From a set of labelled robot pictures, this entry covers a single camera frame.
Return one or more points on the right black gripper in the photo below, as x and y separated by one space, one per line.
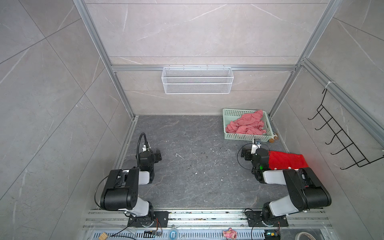
248 153

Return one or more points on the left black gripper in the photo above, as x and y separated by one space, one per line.
156 156

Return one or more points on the bright red t shirt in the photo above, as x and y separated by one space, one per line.
283 161

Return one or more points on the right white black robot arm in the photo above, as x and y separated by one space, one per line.
305 190

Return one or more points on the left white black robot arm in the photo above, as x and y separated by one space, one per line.
121 190

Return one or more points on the brown white plush toy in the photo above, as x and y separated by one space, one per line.
273 138

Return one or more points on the pink t shirt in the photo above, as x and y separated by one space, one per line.
248 124

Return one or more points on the light green plastic basket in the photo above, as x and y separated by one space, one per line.
234 114

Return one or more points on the blue white round cap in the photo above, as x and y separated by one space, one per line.
173 234

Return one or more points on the pink plush toy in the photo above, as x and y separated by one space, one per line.
230 234

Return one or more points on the white tape roll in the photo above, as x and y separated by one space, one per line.
304 236

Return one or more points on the small wooden block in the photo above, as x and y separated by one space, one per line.
103 236

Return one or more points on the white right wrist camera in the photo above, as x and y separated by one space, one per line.
256 144

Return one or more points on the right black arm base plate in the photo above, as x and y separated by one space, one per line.
260 219

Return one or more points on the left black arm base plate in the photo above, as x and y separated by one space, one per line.
152 220

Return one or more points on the aluminium mounting rail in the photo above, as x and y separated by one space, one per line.
208 218

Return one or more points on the black wire hook rack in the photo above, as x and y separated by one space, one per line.
340 134

